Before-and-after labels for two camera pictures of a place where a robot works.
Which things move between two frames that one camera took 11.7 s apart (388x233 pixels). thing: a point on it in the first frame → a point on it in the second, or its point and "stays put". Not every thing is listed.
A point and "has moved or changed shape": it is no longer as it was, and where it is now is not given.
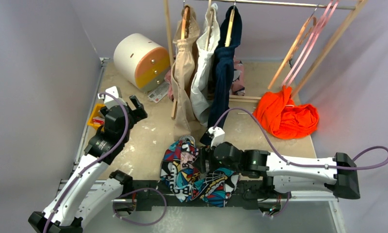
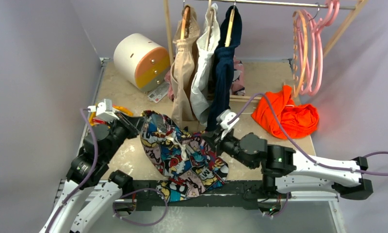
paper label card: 159,92 stays put
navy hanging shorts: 219,101 stays put
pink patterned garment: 237,87 stays put
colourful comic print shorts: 179,174 has moved or changed shape
